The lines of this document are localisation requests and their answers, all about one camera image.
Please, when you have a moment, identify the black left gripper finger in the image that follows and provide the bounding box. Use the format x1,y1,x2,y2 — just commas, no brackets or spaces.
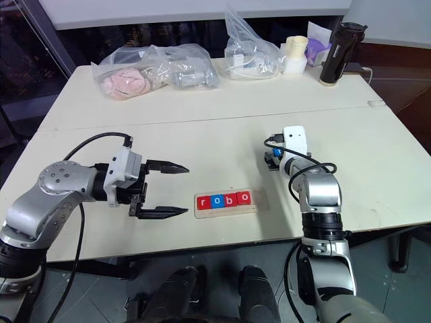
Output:
137,205,189,221
146,159,191,176

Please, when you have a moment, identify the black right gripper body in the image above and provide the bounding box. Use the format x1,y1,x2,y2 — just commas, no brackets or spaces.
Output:
264,151,286,172

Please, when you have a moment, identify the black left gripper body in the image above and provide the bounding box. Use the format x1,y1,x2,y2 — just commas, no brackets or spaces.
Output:
117,160,150,219

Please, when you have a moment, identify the wooden letter tray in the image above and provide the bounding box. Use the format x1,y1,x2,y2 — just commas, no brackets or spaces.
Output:
193,188,271,220

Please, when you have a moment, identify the dark rounded shape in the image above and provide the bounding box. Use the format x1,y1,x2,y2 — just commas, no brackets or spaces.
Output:
157,264,209,323
238,265,281,323

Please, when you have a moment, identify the pink plush toy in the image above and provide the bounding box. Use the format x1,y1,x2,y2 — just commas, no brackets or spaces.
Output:
101,67,153,100

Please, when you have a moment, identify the cream paper cup stack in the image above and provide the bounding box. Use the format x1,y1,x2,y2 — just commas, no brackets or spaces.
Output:
281,36,309,76

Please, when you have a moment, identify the clear bag with pink plush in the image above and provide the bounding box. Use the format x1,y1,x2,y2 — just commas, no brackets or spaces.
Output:
91,43,220,101

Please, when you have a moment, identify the purple tissue pack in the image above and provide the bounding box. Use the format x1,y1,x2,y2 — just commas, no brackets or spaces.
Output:
306,21,335,67

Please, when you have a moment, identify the black thermos bottle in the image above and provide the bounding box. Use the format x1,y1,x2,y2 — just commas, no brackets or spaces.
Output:
319,22,369,87

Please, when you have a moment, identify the white board panel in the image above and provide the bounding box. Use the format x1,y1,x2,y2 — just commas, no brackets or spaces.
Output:
36,0,355,32

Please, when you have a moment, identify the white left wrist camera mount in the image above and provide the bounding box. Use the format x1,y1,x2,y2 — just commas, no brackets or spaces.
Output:
103,147,143,207

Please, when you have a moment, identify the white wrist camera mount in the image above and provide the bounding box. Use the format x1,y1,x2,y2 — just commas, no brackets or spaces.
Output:
103,147,143,207
281,124,309,157

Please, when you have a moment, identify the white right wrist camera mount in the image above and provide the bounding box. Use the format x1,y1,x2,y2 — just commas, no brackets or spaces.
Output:
281,124,309,157

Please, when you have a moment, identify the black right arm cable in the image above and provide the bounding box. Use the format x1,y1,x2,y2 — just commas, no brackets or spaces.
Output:
263,133,338,307

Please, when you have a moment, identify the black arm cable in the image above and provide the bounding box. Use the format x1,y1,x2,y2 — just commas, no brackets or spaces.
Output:
263,133,338,307
61,131,135,323

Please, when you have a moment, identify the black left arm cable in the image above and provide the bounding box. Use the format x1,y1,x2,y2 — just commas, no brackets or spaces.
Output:
61,131,135,323

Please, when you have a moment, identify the clear bag with white cables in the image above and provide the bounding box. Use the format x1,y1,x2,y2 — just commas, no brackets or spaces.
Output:
223,7,288,81

